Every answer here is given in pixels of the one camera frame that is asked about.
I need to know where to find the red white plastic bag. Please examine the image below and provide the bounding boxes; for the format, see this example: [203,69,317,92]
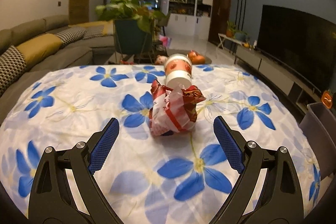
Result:
[149,80,206,136]

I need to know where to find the grey sectional sofa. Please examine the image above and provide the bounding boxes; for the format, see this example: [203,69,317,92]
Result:
[1,15,114,119]

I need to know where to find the orange small clock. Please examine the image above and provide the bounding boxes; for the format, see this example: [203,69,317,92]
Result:
[321,90,333,109]

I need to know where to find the grey low tv cabinet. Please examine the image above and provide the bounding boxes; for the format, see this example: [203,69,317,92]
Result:
[235,46,321,112]

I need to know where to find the white folding side table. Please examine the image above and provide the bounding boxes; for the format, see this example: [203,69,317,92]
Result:
[217,33,243,52]

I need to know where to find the white display cabinet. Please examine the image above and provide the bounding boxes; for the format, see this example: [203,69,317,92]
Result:
[166,0,213,40]

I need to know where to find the small plants on side table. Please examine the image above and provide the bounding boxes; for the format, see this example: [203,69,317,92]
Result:
[226,21,249,42]

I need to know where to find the green potted plant dark pot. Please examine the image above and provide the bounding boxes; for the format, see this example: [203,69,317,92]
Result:
[95,0,166,56]

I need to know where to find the blue floral white tablecloth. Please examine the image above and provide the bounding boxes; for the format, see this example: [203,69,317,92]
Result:
[1,65,321,223]

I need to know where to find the black white patterned cushion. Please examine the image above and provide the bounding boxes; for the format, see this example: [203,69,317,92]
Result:
[0,46,26,96]

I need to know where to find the dark wooden door right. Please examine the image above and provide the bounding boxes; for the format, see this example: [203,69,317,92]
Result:
[208,0,231,46]

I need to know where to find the oranges on coffee table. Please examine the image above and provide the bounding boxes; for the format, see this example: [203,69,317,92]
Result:
[187,51,206,65]

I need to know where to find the grey plastic trash bin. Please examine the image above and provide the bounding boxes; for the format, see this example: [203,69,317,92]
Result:
[299,102,335,180]

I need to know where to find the black flat television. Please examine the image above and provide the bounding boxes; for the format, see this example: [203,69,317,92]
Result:
[257,5,335,92]

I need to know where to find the mustard yellow cushion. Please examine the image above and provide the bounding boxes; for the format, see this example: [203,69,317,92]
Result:
[17,34,62,70]

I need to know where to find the orange white paper cup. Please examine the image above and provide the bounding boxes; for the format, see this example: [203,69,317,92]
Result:
[164,53,193,89]

